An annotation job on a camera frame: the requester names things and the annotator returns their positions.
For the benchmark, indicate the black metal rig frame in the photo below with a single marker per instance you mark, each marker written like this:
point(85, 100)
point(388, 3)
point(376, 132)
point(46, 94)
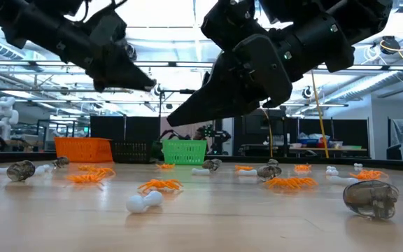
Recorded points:
point(187, 91)

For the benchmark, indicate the black partition panel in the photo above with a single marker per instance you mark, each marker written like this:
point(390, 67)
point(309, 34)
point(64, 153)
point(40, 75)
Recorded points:
point(124, 129)
point(348, 131)
point(254, 134)

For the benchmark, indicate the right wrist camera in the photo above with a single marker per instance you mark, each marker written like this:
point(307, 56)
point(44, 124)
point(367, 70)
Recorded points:
point(229, 24)

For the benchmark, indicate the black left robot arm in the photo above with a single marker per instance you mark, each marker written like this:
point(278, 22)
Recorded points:
point(30, 24)

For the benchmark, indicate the wooden background table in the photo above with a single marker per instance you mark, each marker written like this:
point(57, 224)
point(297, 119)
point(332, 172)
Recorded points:
point(327, 150)

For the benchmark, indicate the green plastic basket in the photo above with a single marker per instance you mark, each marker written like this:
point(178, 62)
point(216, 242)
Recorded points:
point(184, 152)

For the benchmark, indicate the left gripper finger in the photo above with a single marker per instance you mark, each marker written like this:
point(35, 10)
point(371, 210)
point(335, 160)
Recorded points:
point(124, 90)
point(124, 73)

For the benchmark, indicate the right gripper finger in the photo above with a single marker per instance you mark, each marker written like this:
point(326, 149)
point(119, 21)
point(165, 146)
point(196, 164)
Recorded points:
point(222, 101)
point(208, 120)

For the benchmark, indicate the person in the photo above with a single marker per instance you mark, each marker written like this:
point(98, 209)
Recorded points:
point(199, 133)

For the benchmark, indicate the long ceiling light strip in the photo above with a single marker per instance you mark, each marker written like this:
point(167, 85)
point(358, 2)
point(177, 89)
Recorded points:
point(180, 64)

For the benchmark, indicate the black plastic basket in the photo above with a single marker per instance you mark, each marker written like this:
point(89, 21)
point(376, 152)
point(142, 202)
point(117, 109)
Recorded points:
point(131, 152)

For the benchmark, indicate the pink cloth curtain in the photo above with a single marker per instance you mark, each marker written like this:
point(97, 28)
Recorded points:
point(184, 133)

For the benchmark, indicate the orange plastic basket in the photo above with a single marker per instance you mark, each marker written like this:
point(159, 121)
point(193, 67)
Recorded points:
point(82, 150)

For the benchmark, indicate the translucent smoky plastic skull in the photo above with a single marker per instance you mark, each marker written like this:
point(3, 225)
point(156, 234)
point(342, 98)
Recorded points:
point(268, 173)
point(208, 165)
point(61, 162)
point(369, 199)
point(20, 171)
point(273, 162)
point(217, 162)

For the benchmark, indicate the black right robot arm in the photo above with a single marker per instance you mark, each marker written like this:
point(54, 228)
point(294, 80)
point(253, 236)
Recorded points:
point(320, 38)

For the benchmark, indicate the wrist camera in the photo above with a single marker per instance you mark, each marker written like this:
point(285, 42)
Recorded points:
point(229, 24)
point(107, 29)

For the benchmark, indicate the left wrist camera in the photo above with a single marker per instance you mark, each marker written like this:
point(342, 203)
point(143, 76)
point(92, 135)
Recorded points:
point(107, 29)

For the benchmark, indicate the black background robot arm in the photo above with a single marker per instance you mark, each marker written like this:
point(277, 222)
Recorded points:
point(219, 137)

